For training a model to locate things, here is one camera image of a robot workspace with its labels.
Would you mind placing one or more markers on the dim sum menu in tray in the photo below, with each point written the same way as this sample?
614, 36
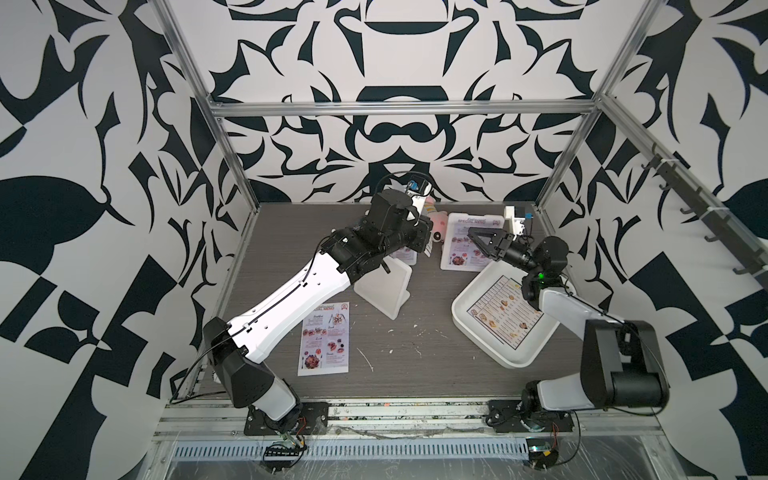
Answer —
504, 313

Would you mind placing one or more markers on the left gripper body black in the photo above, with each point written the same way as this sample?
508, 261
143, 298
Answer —
413, 239

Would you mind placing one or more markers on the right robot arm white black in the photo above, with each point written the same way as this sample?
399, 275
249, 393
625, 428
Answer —
620, 361

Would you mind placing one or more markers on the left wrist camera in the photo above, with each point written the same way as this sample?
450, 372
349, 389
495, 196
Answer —
419, 191

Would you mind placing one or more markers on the pink special menu sheet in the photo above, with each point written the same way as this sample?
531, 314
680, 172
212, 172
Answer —
324, 347

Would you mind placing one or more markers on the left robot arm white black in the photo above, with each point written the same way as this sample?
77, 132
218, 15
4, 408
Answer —
238, 348

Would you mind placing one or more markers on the white plastic tray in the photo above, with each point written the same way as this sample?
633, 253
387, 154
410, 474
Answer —
502, 354

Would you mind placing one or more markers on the wall hook rail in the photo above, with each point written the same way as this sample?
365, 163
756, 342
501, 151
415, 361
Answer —
701, 204

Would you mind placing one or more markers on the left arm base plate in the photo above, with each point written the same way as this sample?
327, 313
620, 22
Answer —
316, 413

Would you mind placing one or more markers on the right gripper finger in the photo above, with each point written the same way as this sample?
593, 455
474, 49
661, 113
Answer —
478, 233
488, 246

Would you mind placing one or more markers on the right circuit board with wires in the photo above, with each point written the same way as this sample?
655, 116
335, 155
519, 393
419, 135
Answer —
543, 453

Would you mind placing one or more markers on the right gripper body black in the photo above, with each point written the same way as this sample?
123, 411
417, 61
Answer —
517, 255

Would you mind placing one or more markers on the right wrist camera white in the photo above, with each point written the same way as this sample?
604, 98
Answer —
519, 219

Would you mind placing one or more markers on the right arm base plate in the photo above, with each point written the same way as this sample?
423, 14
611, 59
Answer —
505, 416

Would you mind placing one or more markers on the pink striped plush toy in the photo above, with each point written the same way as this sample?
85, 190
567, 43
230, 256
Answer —
439, 220

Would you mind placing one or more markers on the left circuit board with wires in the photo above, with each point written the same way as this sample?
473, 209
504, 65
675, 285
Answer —
288, 452

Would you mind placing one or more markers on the circuit board with wires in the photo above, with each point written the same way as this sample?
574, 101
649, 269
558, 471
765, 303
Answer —
288, 452
543, 453

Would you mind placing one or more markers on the pink menu in right holder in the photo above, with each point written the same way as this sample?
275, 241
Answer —
465, 249

